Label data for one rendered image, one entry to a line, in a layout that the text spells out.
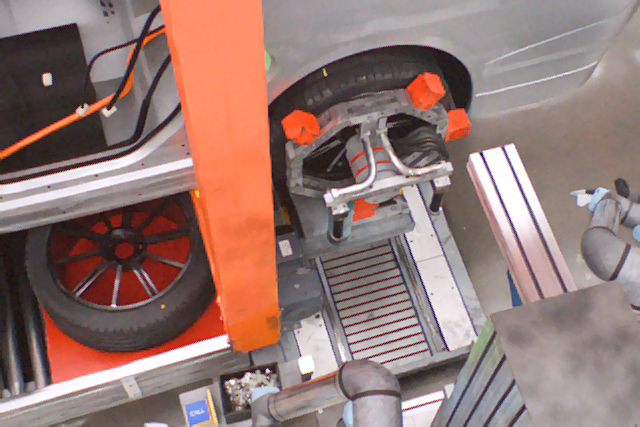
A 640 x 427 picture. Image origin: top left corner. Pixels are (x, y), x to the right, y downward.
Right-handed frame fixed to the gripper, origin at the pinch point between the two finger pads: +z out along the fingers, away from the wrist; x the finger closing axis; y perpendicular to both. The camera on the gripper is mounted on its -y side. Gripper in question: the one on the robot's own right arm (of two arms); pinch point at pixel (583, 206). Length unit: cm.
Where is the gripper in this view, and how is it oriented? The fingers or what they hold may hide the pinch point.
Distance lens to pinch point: 323.3
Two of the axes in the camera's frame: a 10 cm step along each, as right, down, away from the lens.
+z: -6.1, 1.3, 7.8
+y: -4.1, 7.9, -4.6
